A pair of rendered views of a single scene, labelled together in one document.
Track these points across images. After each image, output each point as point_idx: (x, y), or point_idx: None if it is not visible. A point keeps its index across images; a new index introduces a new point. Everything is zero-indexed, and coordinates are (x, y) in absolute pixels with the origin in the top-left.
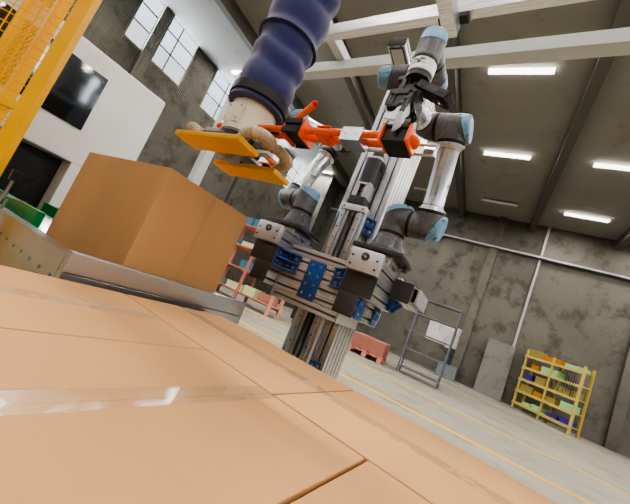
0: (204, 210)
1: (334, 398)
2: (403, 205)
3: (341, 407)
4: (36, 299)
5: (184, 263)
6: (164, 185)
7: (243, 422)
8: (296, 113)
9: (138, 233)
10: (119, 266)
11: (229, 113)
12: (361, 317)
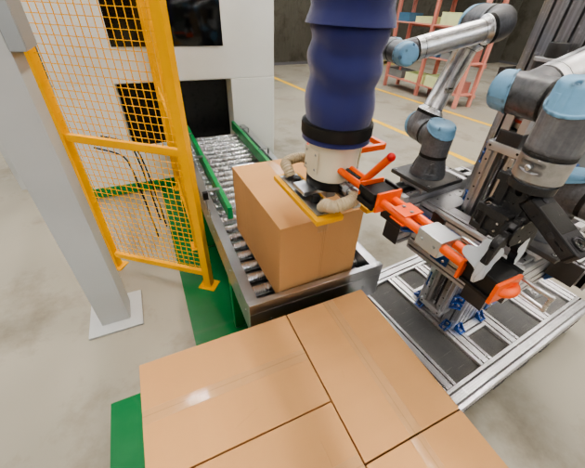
0: (320, 231)
1: (423, 445)
2: (577, 179)
3: (423, 462)
4: (240, 388)
5: (319, 266)
6: (281, 241)
7: None
8: (398, 56)
9: (279, 273)
10: (277, 298)
11: (308, 161)
12: (497, 301)
